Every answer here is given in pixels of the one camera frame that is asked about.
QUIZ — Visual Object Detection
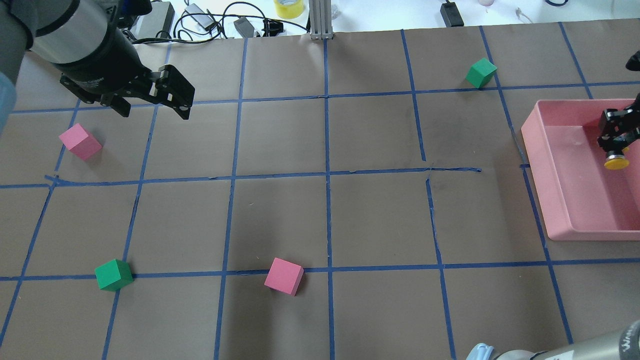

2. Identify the black power adapter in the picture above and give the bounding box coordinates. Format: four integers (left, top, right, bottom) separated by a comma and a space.
439, 0, 465, 28

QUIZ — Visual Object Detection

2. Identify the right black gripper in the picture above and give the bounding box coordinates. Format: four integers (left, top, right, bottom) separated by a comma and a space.
597, 50, 640, 152

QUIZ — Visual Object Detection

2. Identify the pink cube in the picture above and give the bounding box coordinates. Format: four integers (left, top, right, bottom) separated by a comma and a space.
58, 123, 103, 161
263, 257, 304, 296

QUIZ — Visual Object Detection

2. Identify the yellow push button switch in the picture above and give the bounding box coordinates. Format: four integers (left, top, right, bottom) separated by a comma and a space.
601, 134, 630, 171

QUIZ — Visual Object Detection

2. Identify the aluminium profile post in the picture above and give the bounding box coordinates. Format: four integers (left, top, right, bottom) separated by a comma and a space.
308, 0, 334, 40

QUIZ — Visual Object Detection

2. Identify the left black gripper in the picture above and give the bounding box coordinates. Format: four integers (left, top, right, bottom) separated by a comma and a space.
50, 25, 195, 120

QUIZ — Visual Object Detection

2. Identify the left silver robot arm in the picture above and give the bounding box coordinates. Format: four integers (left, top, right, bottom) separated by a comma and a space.
0, 0, 195, 126

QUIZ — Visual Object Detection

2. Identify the pink cube centre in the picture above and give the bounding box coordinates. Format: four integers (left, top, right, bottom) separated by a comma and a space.
263, 257, 304, 296

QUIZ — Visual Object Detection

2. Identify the pink plastic tray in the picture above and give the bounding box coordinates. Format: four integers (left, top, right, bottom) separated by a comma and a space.
521, 98, 640, 241

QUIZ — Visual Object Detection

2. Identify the pink cube far side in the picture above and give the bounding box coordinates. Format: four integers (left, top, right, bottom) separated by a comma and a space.
58, 123, 103, 161

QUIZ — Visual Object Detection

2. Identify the green cube near base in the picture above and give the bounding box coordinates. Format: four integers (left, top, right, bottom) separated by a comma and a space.
94, 259, 134, 292

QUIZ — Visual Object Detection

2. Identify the yellow tape roll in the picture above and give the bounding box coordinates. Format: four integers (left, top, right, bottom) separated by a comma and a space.
272, 0, 305, 19

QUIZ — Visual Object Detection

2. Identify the green cube near tray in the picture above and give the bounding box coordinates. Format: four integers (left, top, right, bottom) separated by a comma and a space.
465, 57, 498, 89

